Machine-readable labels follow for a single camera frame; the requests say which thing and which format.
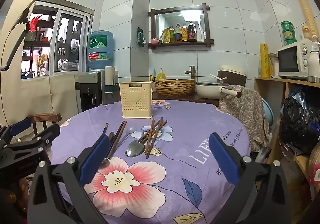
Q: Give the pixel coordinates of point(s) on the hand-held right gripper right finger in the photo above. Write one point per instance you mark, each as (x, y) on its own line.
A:
(222, 159)

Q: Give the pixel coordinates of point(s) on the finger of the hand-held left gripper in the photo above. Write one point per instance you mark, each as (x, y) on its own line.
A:
(20, 125)
(47, 134)

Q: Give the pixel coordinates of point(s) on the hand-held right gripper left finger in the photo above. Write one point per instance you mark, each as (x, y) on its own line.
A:
(95, 161)

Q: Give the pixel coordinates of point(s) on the brown wooden spoon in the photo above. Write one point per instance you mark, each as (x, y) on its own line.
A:
(111, 137)

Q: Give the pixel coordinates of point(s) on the brown wooden chopstick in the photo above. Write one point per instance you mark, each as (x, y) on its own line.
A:
(120, 139)
(117, 139)

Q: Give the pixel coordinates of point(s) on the large metal spoon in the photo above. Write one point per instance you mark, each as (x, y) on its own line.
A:
(135, 149)

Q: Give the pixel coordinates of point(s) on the small metal spoon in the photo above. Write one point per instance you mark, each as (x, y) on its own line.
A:
(131, 130)

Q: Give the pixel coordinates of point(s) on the pile of wooden chopsticks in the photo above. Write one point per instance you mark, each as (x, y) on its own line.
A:
(153, 134)

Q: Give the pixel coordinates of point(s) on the cream plastic utensil holder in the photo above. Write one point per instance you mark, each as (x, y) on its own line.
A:
(135, 104)

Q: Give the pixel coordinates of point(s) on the wooden chair back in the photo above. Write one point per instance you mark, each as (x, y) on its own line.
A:
(42, 117)

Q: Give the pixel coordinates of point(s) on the beige cloth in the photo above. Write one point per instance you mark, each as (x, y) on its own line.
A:
(37, 96)

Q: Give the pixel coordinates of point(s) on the floral patterned cloth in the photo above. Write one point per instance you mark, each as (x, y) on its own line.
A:
(245, 114)

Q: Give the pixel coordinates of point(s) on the purple floral tablecloth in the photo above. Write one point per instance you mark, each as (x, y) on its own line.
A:
(180, 126)

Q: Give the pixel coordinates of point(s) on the grey water dispenser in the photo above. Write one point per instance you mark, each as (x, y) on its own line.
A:
(87, 89)

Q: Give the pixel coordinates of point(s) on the blue plastic basin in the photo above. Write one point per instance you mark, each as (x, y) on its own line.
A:
(268, 111)

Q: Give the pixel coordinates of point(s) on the cream pan with lid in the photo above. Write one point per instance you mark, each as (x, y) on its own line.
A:
(210, 91)

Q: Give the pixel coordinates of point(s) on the dark wooden counter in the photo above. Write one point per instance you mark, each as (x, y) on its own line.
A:
(175, 97)

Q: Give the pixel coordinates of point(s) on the wooden shelf unit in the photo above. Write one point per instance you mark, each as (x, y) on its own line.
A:
(270, 94)

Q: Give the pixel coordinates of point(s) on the white rice paddle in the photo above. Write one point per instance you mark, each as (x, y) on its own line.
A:
(218, 77)

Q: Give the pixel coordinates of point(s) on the white paper cup tube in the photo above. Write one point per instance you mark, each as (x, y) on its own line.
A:
(109, 76)

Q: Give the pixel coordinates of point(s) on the brown white rice cooker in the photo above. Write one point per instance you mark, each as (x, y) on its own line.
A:
(235, 75)

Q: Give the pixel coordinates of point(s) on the woven pattern wash basin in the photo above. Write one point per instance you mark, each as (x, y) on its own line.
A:
(175, 88)

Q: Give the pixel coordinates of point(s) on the black plastic bag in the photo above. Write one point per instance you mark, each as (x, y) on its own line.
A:
(300, 119)

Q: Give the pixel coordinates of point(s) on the sliding window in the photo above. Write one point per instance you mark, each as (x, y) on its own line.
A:
(67, 46)

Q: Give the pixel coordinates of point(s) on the bronze faucet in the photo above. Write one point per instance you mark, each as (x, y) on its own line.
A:
(192, 72)

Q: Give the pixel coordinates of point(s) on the red plastic bag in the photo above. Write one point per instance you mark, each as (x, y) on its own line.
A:
(315, 169)

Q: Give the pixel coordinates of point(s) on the blue water jug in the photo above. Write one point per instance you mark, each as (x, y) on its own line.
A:
(100, 49)

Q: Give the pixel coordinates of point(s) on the yellow soap bottle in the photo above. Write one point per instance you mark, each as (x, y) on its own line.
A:
(161, 75)

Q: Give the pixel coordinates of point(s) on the yellow plastic roll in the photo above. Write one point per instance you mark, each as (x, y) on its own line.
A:
(264, 61)

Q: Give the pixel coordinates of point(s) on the white microwave oven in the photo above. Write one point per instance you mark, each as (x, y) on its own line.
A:
(290, 61)

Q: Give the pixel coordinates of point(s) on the white thermos bottle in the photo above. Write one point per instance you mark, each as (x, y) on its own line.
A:
(313, 66)

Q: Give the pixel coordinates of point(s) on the yellow label oil bottle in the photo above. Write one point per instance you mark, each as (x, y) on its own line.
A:
(184, 34)

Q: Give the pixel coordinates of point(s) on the purple label oil bottle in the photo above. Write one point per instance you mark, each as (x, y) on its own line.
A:
(178, 35)

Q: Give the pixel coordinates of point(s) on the pink bowl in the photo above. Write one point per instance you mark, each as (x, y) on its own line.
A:
(154, 41)

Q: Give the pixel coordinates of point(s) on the yellow green packet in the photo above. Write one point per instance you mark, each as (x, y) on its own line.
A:
(164, 37)

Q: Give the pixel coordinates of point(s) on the wooden framed mirror shelf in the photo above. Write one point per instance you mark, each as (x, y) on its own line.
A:
(180, 19)

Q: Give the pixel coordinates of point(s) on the long sleeve of paper cups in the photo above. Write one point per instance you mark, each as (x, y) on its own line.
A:
(305, 6)

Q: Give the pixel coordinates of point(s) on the green wall packet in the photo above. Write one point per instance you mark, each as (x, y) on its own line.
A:
(141, 37)

